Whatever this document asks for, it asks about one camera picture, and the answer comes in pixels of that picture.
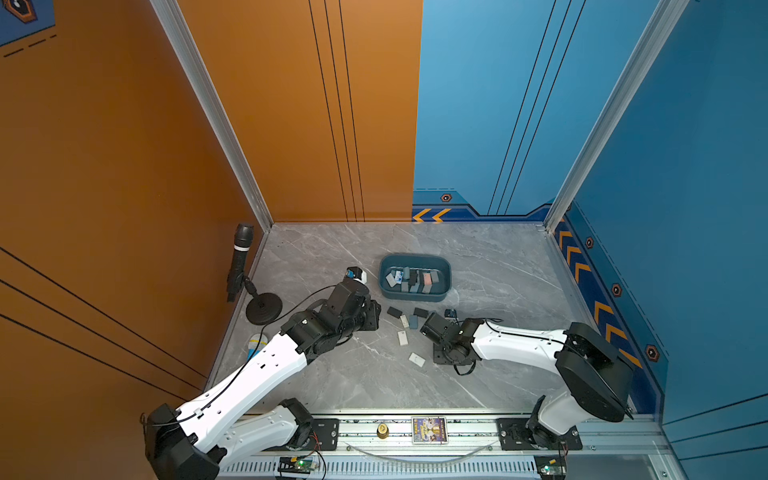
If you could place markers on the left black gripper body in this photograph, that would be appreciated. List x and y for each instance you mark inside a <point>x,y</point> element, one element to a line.
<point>367,319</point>

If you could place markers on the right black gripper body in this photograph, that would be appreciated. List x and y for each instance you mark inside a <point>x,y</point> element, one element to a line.
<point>441,356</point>

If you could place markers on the white eraser 4B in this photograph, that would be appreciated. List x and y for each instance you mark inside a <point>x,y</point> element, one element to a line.
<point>402,338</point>

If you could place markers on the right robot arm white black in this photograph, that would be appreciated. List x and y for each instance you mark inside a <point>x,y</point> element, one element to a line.
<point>597,377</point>

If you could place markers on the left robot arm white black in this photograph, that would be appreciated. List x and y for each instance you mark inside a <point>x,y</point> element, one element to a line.
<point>211,432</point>

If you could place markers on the dark grey eraser upper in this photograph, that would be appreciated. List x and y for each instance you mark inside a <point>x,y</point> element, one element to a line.
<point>394,312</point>

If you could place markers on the white eraser low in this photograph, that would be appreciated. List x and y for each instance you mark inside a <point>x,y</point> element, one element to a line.
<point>416,359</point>

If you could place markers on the teal plastic storage box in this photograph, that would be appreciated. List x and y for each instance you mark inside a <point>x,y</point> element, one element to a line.
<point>416,262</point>

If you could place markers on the black round microphone base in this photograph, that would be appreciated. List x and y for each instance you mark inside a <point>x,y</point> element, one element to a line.
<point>263,309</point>

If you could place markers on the black microphone on stand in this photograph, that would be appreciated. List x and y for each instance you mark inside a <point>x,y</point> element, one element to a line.
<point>237,278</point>

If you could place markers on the right green circuit board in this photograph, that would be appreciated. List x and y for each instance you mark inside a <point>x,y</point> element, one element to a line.
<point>551,468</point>

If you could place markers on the green circuit board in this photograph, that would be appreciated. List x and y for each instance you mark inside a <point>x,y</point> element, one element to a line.
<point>298,467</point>
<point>551,468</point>

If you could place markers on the left green circuit board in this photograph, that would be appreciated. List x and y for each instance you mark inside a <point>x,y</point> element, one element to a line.
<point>298,467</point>

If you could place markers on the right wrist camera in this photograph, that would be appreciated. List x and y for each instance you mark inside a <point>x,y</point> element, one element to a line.
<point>439,329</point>

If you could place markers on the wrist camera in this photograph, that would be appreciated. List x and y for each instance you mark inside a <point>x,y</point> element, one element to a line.
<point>357,273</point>
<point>439,329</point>

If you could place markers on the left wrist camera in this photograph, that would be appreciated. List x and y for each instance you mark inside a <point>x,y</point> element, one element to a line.
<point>357,273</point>

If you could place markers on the colourful card on rail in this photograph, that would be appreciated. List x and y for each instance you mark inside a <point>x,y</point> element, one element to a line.
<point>427,430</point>

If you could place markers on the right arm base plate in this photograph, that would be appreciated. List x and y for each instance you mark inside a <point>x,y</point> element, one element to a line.
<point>515,434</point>

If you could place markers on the brass knob on rail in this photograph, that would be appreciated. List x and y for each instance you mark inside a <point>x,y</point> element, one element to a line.
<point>382,431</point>

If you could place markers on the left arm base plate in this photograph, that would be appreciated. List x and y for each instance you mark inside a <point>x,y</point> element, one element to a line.
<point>322,434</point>

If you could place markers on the aluminium front rail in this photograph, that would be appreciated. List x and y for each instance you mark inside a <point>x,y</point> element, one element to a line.
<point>465,432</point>

